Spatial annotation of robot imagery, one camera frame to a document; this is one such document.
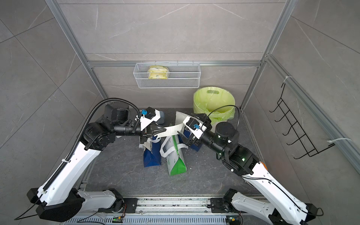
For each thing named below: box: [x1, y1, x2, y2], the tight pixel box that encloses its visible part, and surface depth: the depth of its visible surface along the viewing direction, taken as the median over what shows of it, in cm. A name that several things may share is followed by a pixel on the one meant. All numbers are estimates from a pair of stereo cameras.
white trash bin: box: [193, 86, 236, 133], surface depth 95 cm
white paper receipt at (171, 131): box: [154, 123, 184, 137], surface depth 59 cm
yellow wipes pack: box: [148, 65, 169, 80], surface depth 89 cm
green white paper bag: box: [159, 134, 188, 177], surface depth 74 cm
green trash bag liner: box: [193, 86, 236, 125], surface depth 95 cm
